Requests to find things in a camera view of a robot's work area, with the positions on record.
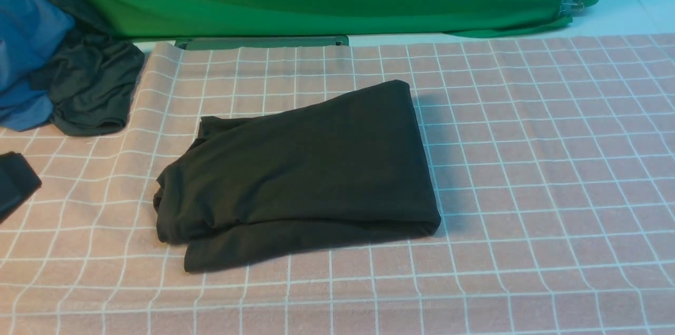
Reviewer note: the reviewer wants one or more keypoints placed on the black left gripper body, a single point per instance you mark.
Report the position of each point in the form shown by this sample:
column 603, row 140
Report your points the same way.
column 18, row 182

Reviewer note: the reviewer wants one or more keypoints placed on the clear backdrop clip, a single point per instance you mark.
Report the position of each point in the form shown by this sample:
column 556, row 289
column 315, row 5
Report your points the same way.
column 570, row 7

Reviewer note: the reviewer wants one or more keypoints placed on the gray metal backdrop bar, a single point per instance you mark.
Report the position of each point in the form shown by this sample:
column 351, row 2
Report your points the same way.
column 235, row 42

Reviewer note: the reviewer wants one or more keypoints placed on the pink grid-pattern tablecloth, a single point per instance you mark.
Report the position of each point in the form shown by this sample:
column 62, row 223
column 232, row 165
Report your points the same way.
column 553, row 165

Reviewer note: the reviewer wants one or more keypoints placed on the blue crumpled garment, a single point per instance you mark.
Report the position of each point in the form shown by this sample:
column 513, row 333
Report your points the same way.
column 31, row 31

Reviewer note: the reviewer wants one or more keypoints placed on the dark gray long-sleeve shirt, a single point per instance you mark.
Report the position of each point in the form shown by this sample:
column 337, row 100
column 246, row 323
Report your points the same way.
column 349, row 171

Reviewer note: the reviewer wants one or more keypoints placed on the dark gray crumpled garment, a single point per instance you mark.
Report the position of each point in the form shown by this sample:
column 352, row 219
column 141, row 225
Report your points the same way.
column 91, row 77

